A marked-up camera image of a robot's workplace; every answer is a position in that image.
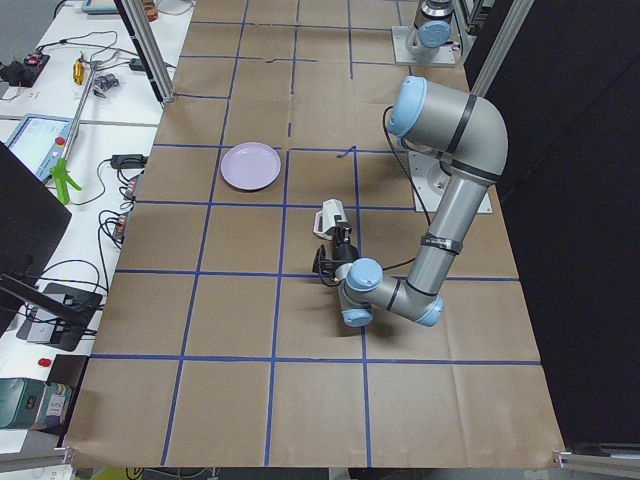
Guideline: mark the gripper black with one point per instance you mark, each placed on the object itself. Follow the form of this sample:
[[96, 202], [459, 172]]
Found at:
[[344, 251]]

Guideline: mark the white angular cup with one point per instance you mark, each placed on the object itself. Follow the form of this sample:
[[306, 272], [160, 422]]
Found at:
[[329, 218]]

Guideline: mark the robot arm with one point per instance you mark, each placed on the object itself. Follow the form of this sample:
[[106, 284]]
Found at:
[[466, 139], [431, 27]]

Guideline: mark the lilac plate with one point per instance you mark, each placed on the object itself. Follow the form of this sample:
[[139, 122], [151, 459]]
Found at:
[[250, 166]]

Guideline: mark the black power adapter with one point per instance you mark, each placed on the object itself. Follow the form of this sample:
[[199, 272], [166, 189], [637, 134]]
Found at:
[[128, 161]]

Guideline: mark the green reacher grabber tool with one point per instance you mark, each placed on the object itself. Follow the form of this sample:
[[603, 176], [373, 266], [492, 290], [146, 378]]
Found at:
[[59, 171]]

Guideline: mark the black hub box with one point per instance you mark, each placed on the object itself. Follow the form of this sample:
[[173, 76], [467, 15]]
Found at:
[[44, 328]]

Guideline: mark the black monitor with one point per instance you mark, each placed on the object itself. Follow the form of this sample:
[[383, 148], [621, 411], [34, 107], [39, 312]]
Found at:
[[33, 221]]

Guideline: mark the blue teach pendant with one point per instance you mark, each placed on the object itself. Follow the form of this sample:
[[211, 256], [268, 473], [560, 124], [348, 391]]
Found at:
[[38, 141]]

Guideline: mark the green box device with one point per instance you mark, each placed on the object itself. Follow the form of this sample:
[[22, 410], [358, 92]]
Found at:
[[33, 404]]

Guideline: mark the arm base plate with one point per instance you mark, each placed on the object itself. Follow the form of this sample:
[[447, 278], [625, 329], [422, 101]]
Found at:
[[454, 196], [408, 50]]

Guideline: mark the aluminium frame post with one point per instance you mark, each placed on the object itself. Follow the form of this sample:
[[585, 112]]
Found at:
[[138, 27]]

